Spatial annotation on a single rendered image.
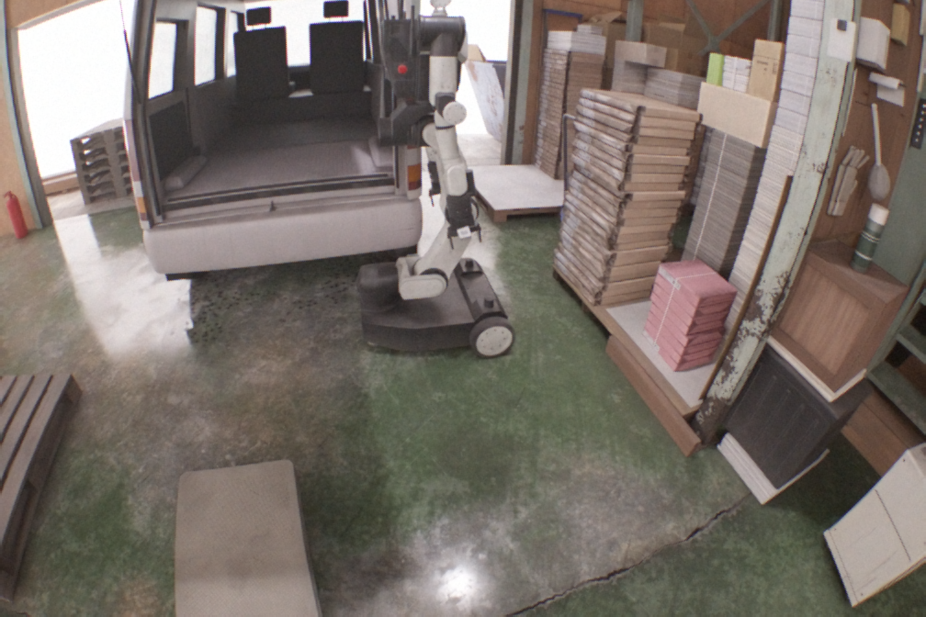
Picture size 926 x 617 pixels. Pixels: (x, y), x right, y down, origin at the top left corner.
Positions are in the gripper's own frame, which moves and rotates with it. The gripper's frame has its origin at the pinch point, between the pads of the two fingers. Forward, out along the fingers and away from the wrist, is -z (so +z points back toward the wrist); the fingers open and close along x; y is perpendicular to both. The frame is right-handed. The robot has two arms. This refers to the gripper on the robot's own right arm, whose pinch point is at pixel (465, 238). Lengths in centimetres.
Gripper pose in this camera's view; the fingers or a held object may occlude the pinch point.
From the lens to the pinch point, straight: 162.4
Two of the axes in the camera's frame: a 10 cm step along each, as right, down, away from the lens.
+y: -2.3, -5.0, 8.3
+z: -1.6, -8.3, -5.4
